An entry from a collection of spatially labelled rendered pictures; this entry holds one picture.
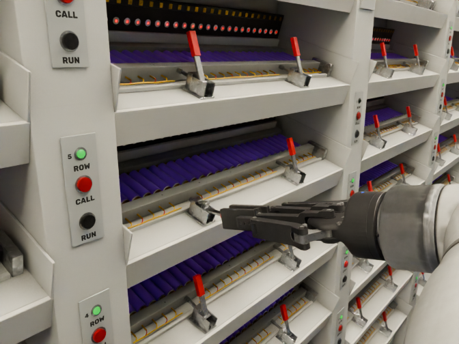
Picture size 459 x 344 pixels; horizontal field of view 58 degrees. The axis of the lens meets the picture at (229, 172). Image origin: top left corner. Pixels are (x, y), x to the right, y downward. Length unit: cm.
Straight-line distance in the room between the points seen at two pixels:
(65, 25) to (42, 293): 28
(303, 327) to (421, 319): 78
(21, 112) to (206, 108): 25
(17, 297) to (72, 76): 24
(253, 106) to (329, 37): 37
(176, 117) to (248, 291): 40
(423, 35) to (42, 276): 143
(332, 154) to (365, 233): 56
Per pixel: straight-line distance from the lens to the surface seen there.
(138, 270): 57
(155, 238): 59
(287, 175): 85
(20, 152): 45
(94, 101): 47
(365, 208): 46
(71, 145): 46
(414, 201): 44
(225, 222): 60
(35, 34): 44
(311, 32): 101
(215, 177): 72
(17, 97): 45
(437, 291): 32
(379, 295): 161
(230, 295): 80
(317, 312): 113
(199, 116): 58
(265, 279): 86
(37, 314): 51
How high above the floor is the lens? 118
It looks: 16 degrees down
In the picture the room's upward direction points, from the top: straight up
